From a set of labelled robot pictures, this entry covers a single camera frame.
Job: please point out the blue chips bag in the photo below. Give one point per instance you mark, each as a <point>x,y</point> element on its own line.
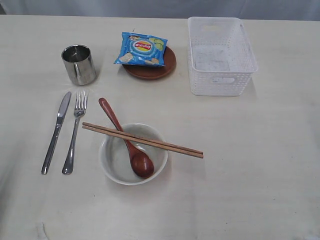
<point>141,50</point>

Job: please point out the silver table knife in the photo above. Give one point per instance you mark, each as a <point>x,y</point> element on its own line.
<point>58,125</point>

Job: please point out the silver fork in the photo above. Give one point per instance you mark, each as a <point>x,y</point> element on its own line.
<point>79,111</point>

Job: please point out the white perforated plastic basket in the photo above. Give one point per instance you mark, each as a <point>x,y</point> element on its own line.
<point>220,58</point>

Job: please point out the brown round plate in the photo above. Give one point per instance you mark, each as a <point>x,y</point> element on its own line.
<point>154,73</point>

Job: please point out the white patterned ceramic bowl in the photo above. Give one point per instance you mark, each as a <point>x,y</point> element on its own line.
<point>115,161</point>

